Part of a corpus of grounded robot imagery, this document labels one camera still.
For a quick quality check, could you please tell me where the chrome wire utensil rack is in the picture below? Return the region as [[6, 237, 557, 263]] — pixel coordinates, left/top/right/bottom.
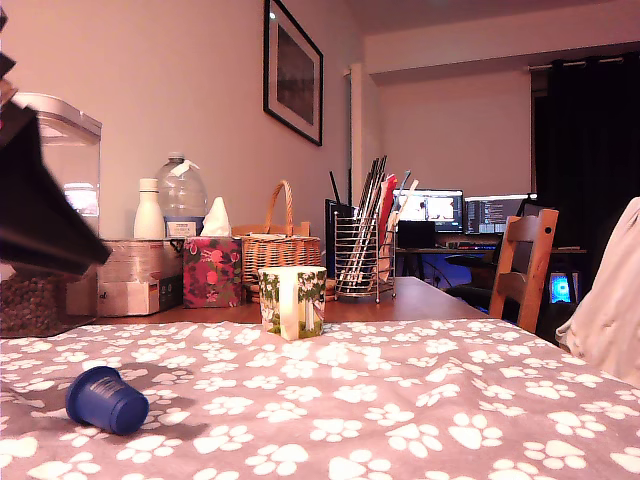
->
[[333, 209, 398, 304]]

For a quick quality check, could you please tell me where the white paper tissue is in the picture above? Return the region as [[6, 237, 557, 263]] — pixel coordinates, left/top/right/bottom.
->
[[199, 196, 233, 238]]

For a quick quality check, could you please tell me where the curtain rod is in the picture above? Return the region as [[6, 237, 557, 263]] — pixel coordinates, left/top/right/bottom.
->
[[523, 52, 640, 72]]

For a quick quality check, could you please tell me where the floral tissue box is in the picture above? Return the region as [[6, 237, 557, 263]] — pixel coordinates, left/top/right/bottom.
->
[[182, 236, 245, 310]]

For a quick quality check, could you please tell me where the computer monitor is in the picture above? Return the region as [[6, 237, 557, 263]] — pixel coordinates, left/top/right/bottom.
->
[[464, 195, 537, 236], [392, 188, 465, 234]]

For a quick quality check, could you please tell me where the large clear water bottle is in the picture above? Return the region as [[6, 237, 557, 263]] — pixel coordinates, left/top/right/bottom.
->
[[155, 151, 209, 237]]

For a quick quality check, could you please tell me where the black curtain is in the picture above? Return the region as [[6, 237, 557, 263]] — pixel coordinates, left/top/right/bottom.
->
[[532, 54, 640, 346]]

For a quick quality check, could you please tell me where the grey paw print cloth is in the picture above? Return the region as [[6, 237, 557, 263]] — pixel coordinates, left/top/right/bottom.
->
[[0, 318, 640, 480]]

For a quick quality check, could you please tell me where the shrink-wrapped can pack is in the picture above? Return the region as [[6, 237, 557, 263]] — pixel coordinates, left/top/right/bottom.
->
[[64, 238, 184, 318]]

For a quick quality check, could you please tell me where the beige garment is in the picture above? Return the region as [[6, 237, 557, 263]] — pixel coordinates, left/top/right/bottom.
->
[[554, 195, 640, 389]]

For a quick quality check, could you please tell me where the wooden spatula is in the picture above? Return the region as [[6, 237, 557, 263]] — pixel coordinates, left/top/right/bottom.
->
[[393, 179, 420, 226]]

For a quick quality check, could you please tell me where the floral print coffee mug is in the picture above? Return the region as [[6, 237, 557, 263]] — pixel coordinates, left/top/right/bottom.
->
[[257, 266, 328, 342]]

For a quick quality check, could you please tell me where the clear pet food container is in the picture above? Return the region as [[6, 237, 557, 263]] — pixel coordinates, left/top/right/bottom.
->
[[0, 92, 104, 337]]

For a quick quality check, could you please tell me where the black framed picture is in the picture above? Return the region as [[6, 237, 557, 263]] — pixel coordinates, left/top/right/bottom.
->
[[262, 0, 325, 148]]

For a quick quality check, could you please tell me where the dark office chair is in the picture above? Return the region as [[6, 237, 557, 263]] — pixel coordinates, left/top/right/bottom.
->
[[444, 252, 503, 314]]

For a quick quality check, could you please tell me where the small black box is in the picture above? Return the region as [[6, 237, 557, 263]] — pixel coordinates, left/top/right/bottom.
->
[[396, 220, 437, 250]]

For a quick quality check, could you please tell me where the blue coffee capsule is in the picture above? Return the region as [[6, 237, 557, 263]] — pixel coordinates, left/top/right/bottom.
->
[[64, 365, 150, 436]]

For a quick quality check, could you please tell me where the wicker basket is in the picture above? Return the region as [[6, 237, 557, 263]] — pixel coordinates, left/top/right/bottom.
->
[[231, 179, 323, 287]]

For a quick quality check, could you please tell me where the red spatula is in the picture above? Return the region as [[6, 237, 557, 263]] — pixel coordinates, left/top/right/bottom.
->
[[377, 173, 400, 241]]

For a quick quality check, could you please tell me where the wooden chair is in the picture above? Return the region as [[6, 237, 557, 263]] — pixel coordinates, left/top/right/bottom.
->
[[488, 208, 560, 335]]

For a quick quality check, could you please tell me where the wooden desk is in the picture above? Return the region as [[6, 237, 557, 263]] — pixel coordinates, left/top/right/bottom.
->
[[393, 243, 588, 301]]

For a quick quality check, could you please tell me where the white bottle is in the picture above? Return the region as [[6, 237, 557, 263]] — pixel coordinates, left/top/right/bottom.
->
[[133, 178, 166, 240]]

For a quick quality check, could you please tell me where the computer tower with glowing fan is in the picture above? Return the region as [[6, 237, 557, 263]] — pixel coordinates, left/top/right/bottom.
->
[[547, 271, 583, 306]]

